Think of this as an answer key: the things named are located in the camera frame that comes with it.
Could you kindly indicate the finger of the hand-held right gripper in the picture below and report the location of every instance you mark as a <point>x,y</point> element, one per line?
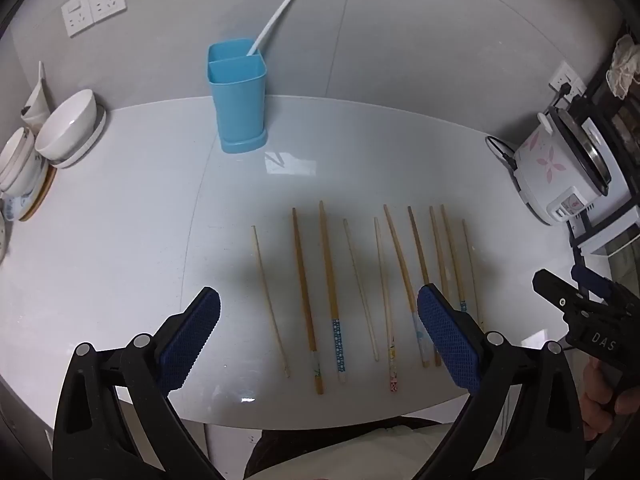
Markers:
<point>550,285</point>
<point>592,280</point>

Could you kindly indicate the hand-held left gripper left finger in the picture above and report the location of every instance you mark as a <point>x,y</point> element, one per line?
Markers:
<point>192,340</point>

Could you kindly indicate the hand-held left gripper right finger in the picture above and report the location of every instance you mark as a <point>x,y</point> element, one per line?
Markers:
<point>447,340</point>

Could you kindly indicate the thin pale bamboo chopstick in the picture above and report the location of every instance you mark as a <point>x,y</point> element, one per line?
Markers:
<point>270,305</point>

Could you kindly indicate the brown wooden chopstick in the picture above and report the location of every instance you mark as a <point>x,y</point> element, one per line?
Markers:
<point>437,245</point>
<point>417,245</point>

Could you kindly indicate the brown chopstick pale printed end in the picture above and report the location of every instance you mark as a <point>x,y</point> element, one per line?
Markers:
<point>305,295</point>

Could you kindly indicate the brown chopstick blue patterned end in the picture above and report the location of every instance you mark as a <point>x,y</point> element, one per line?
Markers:
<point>330,280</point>

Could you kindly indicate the blue plastic utensil holder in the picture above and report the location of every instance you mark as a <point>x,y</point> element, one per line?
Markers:
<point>240,105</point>

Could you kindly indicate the person's right hand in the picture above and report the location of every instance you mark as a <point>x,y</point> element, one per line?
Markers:
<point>597,405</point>

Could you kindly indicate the pale chopstick red patterned end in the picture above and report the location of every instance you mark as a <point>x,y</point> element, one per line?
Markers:
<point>386,300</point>

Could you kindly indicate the brown chopstick with blue band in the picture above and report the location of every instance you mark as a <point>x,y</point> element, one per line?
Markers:
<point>452,255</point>

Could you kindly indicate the brown chopstick light blue end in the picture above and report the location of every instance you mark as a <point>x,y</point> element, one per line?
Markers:
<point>400,260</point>

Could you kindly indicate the white floral rice cooker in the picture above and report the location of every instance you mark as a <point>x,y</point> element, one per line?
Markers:
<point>550,170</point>

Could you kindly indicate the crumpled white cloth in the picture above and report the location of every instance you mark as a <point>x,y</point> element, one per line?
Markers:
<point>625,67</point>

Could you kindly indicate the white bowl with dark pattern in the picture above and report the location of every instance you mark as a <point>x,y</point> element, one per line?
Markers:
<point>20,165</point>

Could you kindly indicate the large white bowl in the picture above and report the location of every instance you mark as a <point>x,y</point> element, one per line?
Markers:
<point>65,127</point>

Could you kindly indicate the white plastic stick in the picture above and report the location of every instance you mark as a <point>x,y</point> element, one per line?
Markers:
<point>275,17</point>

